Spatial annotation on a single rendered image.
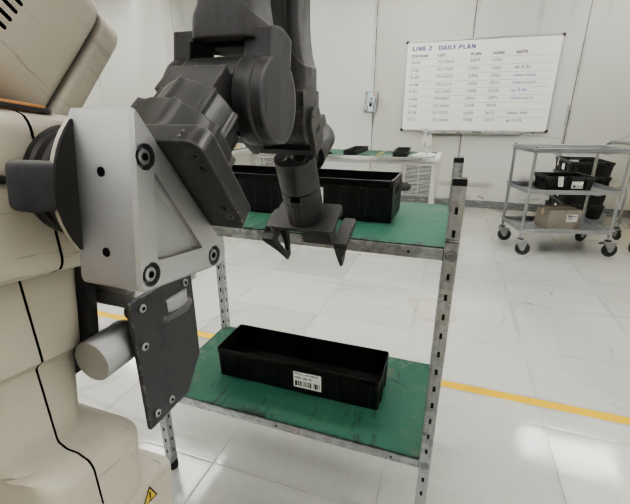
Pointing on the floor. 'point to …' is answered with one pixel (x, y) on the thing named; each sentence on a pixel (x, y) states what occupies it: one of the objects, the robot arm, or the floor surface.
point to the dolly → (584, 195)
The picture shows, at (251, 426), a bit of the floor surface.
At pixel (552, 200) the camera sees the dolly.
